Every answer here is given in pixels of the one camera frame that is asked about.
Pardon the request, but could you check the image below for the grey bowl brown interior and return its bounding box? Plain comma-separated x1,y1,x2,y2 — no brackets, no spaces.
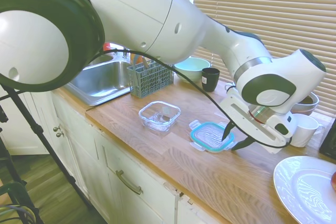
298,92,320,111

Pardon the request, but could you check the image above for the stainless steel sink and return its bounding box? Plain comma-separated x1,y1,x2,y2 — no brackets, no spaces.
64,55,133,106

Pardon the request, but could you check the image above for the clear lid with teal seal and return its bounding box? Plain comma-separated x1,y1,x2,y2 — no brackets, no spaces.
188,120,236,154

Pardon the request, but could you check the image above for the chrome faucet base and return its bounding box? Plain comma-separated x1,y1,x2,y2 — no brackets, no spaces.
111,47,131,60

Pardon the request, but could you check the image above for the white dinner plate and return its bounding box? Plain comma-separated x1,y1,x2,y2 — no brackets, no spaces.
272,155,336,224

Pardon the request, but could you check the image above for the dark green clamp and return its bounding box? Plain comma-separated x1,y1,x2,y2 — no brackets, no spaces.
0,180,40,224

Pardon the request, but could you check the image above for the metal cabinet bar handle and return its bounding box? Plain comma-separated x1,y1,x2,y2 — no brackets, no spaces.
115,170,144,196

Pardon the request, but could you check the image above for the grey plastic utensil basket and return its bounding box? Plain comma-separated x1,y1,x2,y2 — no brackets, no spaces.
127,60,175,98

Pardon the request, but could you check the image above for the pale stacked bowl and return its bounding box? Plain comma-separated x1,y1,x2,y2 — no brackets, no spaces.
291,103,320,116

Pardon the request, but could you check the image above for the beige window blind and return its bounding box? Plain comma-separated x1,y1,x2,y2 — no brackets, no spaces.
193,0,336,116

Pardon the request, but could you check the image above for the clear glass food container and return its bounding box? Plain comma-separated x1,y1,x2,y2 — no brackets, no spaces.
138,100,182,133

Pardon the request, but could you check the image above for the white mug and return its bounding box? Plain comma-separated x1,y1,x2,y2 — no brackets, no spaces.
290,113,326,148

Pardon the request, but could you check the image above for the purple object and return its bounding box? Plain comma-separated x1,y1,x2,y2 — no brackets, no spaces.
266,113,298,141

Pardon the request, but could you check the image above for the orange utensil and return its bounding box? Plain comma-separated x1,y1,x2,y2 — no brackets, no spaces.
130,54,144,65

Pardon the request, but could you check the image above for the black countertop appliance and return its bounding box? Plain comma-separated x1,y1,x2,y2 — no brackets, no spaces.
319,119,336,161

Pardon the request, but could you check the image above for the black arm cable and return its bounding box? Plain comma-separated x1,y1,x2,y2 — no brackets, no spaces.
64,0,293,148

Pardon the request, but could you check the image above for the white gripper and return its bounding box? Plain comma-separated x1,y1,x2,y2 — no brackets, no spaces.
219,90,292,154

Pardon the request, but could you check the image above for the black camera stand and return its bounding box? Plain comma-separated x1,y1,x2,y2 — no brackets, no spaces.
0,82,92,224

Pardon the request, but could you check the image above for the mint green bowl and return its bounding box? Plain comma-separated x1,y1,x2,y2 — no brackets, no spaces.
173,56,212,83

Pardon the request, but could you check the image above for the white kitchen cabinet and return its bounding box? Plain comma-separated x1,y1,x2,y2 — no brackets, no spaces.
0,87,226,224

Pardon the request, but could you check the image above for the black cup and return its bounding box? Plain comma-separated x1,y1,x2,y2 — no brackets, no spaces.
201,68,221,93

